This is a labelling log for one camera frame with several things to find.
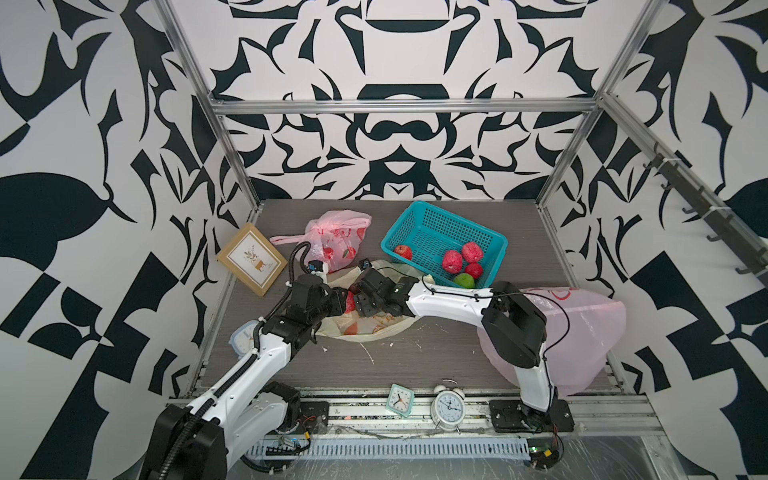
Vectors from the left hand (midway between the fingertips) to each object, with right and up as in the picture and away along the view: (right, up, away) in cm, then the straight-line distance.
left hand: (337, 286), depth 85 cm
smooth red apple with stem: (+20, +9, +14) cm, 26 cm away
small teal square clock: (+17, -27, -9) cm, 33 cm away
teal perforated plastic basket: (+30, +15, +25) cm, 42 cm away
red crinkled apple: (+42, +9, +14) cm, 45 cm away
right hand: (+7, -3, +5) cm, 10 cm away
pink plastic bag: (-3, +14, +12) cm, 18 cm away
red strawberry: (+4, -4, 0) cm, 6 cm away
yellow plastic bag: (+5, -11, -1) cm, 12 cm away
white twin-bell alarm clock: (+28, -26, -12) cm, 41 cm away
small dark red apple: (+42, +4, +12) cm, 43 cm away
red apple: (+35, +6, +12) cm, 37 cm away
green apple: (+37, +1, +7) cm, 38 cm away
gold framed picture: (-27, +7, +9) cm, 30 cm away
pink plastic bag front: (+60, -8, -13) cm, 62 cm away
